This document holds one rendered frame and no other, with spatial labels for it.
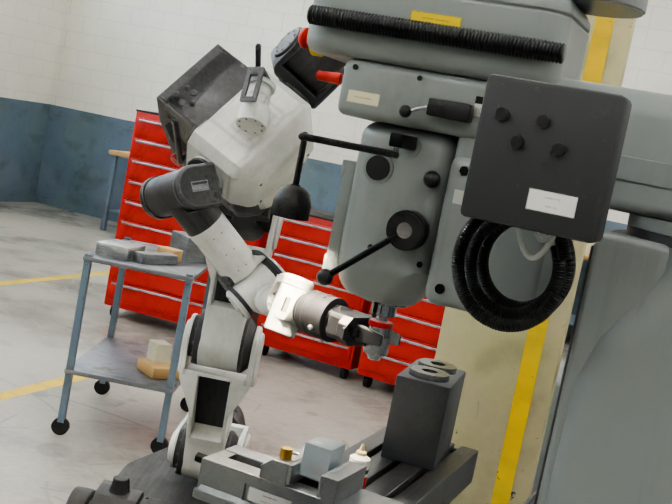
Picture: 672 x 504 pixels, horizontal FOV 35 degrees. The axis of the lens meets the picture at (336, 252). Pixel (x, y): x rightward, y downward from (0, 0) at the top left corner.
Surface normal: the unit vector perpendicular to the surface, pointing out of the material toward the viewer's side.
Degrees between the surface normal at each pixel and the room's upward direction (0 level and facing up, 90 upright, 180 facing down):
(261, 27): 90
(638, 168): 90
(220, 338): 81
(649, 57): 90
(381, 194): 90
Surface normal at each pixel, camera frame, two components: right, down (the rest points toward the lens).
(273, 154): 0.59, 0.14
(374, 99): -0.37, 0.04
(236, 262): 0.38, 0.18
